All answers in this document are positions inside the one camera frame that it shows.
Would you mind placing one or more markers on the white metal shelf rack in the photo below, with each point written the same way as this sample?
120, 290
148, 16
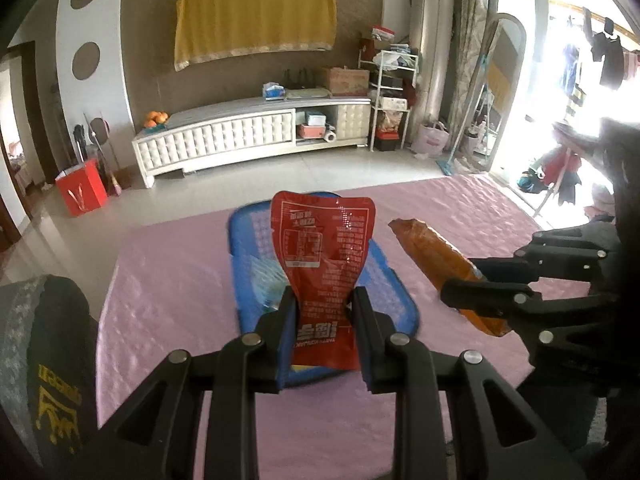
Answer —
372, 105

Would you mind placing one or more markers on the red and white box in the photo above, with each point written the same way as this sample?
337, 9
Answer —
384, 34

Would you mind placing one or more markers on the folding clothes drying rack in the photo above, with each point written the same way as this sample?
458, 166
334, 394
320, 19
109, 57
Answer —
570, 135

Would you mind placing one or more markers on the black router with antennas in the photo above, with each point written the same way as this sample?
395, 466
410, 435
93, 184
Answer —
300, 80

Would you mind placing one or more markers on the white tufted TV cabinet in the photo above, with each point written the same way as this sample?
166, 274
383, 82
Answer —
215, 135

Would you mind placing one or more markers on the red gift box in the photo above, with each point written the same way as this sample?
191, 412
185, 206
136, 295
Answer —
81, 190

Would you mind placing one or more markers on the blue plastic basket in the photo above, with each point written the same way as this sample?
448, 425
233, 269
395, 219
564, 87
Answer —
400, 310

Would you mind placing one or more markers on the white paper roll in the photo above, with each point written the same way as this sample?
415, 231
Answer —
330, 136

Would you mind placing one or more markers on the small red box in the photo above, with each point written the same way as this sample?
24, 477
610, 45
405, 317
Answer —
312, 131

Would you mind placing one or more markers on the small pink broom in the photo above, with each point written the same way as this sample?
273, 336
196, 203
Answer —
117, 187

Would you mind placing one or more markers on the long orange snack packet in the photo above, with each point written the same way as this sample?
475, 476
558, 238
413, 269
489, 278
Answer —
435, 255

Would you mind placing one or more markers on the pink tablecloth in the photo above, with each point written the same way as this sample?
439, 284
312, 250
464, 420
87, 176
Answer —
175, 285

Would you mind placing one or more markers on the light blue snack packet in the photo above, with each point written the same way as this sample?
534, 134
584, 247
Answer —
262, 280

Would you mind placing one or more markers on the brown cardboard box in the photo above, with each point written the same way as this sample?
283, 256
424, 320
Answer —
345, 81

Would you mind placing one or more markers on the brown doorway frame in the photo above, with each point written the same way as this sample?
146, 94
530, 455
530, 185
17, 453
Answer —
35, 110

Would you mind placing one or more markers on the arched standing mirror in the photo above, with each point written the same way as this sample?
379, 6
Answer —
505, 90

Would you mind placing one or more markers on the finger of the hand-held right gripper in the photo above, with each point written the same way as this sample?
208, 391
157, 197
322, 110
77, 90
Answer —
485, 297
560, 260

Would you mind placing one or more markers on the standing floor fan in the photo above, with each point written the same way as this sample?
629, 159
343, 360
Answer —
100, 132

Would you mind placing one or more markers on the blue tissue box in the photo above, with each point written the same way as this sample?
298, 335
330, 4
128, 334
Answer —
274, 91

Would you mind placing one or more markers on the pink shopping bag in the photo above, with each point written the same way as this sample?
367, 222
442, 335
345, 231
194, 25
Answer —
430, 139

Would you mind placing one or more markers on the yellow cloth cover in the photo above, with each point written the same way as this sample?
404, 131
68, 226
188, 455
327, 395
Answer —
255, 15

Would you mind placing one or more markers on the plate of oranges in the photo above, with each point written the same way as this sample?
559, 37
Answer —
156, 119

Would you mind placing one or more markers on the dark chair cover gold print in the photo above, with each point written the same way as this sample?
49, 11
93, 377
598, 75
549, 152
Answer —
35, 370

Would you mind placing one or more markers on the patterned curtain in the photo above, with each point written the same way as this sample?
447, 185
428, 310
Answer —
470, 35

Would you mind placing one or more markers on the standing air conditioner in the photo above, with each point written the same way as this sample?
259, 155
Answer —
432, 60

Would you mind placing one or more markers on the crumpled plastic bags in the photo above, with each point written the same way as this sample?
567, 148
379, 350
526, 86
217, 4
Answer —
397, 60

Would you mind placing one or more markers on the red garment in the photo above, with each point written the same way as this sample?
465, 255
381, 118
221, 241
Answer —
557, 167

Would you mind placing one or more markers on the white printed carton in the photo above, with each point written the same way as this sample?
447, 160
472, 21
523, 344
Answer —
392, 102

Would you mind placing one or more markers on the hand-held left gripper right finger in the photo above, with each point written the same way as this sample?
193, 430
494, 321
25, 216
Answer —
367, 360

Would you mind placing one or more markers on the flat pale green board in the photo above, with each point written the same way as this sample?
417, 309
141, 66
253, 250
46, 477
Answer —
307, 94

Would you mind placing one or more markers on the red and black box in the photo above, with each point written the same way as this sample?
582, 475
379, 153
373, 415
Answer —
389, 141

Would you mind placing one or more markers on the small light blue box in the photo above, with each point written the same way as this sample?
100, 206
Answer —
316, 119

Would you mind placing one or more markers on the round brown wall plaque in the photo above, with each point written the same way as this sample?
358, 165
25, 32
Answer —
86, 60

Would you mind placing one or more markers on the red snack pouch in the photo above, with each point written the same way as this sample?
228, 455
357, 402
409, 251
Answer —
320, 250

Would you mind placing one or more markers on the hanging blue garment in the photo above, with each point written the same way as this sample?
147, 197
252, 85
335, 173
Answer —
571, 67

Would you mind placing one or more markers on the hanging black shirt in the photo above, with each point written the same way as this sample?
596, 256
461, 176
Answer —
607, 60

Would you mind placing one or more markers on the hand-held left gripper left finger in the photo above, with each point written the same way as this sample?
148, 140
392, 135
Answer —
286, 350

